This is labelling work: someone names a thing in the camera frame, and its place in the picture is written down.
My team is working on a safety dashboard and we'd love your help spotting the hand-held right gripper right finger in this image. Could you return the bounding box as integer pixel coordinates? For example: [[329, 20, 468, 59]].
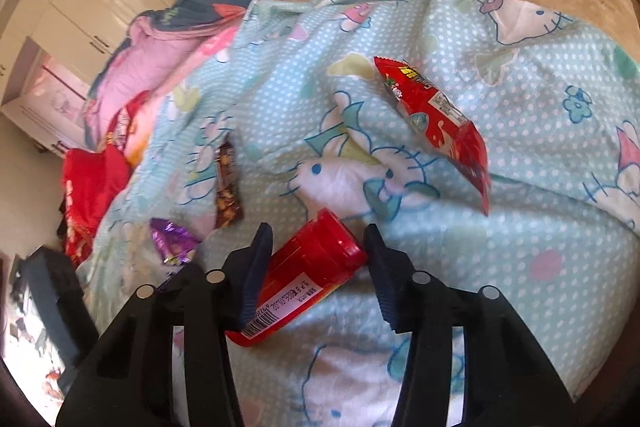
[[362, 223, 582, 427]]

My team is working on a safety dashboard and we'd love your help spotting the red printed cloth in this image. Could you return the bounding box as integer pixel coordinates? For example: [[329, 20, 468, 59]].
[[61, 91, 152, 266]]

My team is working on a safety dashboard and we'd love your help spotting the brown snack wrapper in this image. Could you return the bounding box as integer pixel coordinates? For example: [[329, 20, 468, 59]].
[[214, 141, 246, 229]]

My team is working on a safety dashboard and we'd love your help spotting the pink cartoon blanket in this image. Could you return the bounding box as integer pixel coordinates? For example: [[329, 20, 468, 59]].
[[107, 24, 242, 166]]

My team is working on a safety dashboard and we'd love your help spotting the red plastic bottle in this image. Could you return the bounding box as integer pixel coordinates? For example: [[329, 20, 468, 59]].
[[225, 208, 370, 349]]

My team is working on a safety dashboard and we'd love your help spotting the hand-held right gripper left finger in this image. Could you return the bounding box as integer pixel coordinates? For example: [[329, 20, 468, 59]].
[[55, 223, 275, 427]]

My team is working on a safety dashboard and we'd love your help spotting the light blue cartoon cat sheet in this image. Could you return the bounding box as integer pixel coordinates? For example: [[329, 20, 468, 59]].
[[90, 0, 640, 427]]

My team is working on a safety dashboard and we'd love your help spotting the purple foil wrapper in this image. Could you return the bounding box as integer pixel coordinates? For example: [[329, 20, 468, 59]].
[[149, 217, 202, 266]]

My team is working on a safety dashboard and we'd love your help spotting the red snack packet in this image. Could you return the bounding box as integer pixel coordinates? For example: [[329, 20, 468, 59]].
[[374, 56, 491, 217]]

